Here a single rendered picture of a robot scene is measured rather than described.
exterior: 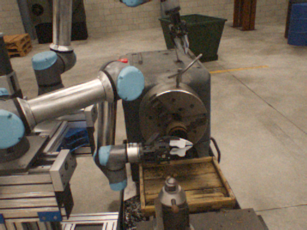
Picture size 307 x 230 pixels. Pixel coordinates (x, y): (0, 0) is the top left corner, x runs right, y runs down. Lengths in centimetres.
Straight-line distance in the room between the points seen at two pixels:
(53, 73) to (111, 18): 988
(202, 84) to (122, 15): 994
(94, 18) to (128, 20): 122
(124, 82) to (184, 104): 41
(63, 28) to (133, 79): 64
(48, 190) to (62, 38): 77
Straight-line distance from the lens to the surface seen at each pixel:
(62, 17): 154
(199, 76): 146
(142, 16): 1135
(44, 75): 149
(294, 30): 774
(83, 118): 151
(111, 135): 122
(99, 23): 1135
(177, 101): 130
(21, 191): 117
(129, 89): 100
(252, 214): 105
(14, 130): 92
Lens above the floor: 168
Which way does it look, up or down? 25 degrees down
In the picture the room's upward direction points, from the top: 5 degrees counter-clockwise
